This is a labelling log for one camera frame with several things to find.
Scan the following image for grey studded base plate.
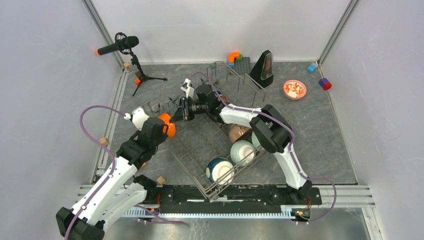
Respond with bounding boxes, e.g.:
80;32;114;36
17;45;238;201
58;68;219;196
233;56;252;76

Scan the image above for pale green bowl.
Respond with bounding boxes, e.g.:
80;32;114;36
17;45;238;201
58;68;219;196
251;132;262;151

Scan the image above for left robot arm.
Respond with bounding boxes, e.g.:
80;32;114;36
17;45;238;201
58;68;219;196
56;106;176;240

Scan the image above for teal bowl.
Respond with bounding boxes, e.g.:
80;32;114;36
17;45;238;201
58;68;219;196
205;157;235;185

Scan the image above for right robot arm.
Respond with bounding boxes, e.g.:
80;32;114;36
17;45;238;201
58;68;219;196
172;81;312;204

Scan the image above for orange curved toy block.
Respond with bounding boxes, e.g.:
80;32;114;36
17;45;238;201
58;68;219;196
227;51;240;63

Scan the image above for wooden block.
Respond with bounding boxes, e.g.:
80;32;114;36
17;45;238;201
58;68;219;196
138;162;148;171

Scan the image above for white bowl orange pattern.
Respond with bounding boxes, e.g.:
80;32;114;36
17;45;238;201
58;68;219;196
283;79;307;100

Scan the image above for wooden cube near rail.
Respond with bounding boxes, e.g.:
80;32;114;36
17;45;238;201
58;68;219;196
156;176;166;186

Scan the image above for grey wire dish rack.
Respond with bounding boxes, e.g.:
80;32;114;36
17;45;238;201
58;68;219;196
136;62;286;195

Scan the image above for black microphone orange tip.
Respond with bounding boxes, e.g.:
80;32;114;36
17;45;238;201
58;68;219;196
96;32;140;56

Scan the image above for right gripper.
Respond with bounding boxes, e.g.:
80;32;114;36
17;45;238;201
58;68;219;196
168;98;208;125

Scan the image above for blue white patterned bowl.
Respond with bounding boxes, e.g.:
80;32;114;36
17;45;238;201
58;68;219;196
219;94;230;104

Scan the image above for purple red toy block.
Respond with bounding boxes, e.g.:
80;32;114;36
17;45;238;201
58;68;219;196
318;77;332;91

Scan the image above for black metronome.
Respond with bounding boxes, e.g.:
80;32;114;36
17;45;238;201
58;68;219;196
249;50;274;88

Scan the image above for black microphone tripod stand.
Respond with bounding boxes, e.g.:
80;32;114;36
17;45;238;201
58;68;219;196
129;50;168;97

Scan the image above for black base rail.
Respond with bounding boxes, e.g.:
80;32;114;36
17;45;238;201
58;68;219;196
141;184;323;214

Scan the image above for light green ribbed bowl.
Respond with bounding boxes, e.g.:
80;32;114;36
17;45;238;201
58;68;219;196
230;140;256;167

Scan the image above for small wooden cube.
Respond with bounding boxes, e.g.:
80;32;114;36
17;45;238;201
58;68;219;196
98;137;109;147

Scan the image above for blue toy block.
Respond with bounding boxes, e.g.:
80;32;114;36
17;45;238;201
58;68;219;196
307;62;318;73

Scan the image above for pink brown flower bowl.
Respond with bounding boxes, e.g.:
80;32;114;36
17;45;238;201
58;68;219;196
228;124;252;144

